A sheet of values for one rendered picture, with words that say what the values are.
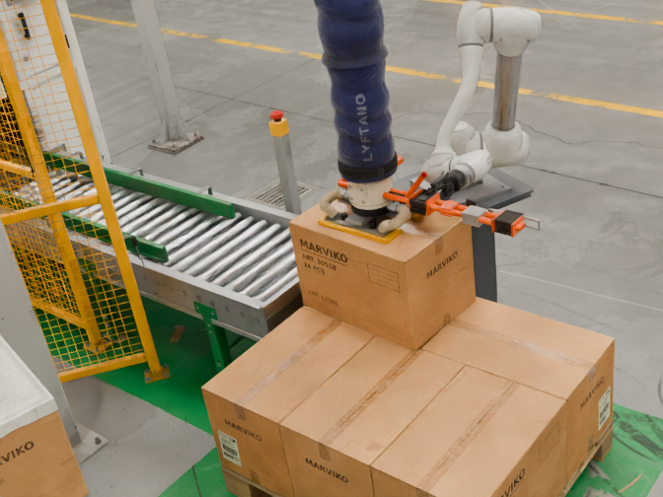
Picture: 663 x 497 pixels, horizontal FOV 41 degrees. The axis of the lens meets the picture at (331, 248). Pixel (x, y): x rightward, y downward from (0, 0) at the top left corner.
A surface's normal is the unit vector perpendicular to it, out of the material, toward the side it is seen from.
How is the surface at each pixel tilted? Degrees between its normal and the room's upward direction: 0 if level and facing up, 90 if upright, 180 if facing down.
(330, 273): 90
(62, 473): 90
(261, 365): 0
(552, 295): 0
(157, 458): 0
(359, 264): 90
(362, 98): 78
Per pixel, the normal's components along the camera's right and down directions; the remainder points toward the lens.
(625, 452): -0.13, -0.85
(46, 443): 0.61, 0.33
